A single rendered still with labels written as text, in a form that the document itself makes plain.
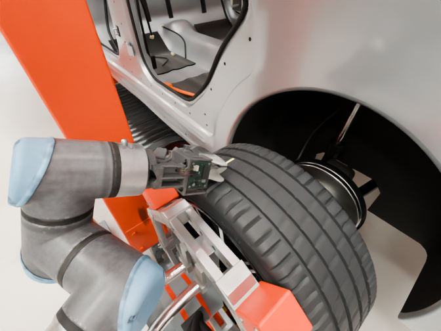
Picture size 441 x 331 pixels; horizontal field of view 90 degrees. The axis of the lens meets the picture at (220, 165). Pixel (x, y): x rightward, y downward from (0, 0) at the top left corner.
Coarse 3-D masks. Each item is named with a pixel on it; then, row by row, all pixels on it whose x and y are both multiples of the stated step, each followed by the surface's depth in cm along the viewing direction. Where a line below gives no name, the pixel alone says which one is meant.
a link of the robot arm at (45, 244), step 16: (32, 224) 29; (48, 224) 30; (64, 224) 31; (80, 224) 33; (96, 224) 35; (32, 240) 30; (48, 240) 31; (64, 240) 31; (80, 240) 31; (32, 256) 31; (48, 256) 30; (64, 256) 30; (32, 272) 32; (48, 272) 30
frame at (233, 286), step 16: (160, 208) 57; (176, 208) 51; (192, 208) 51; (160, 224) 73; (176, 224) 48; (192, 224) 51; (160, 240) 82; (176, 240) 85; (192, 240) 46; (208, 240) 47; (192, 256) 47; (208, 256) 43; (224, 256) 43; (208, 272) 41; (224, 272) 43; (240, 272) 41; (224, 288) 39; (240, 288) 40; (224, 320) 78
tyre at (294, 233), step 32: (224, 160) 58; (256, 160) 55; (288, 160) 54; (224, 192) 47; (256, 192) 47; (288, 192) 48; (320, 192) 50; (224, 224) 47; (256, 224) 42; (288, 224) 43; (320, 224) 45; (352, 224) 48; (256, 256) 42; (288, 256) 41; (320, 256) 43; (352, 256) 46; (288, 288) 39; (320, 288) 41; (352, 288) 44; (320, 320) 40; (352, 320) 45
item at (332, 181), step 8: (304, 168) 82; (312, 168) 79; (320, 168) 77; (328, 168) 76; (312, 176) 81; (320, 176) 78; (328, 176) 75; (336, 176) 75; (328, 184) 77; (336, 184) 74; (344, 184) 73; (336, 192) 76; (344, 192) 74; (352, 192) 73; (344, 200) 75; (352, 200) 72; (344, 208) 76; (352, 208) 74; (360, 208) 74; (352, 216) 75; (360, 216) 75
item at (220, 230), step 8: (200, 208) 55; (200, 216) 65; (208, 216) 53; (184, 224) 83; (208, 224) 65; (216, 224) 52; (192, 232) 86; (216, 232) 66; (224, 232) 50; (224, 240) 59; (232, 240) 48; (232, 248) 64; (240, 248) 47; (240, 256) 63; (248, 264) 53; (256, 272) 46
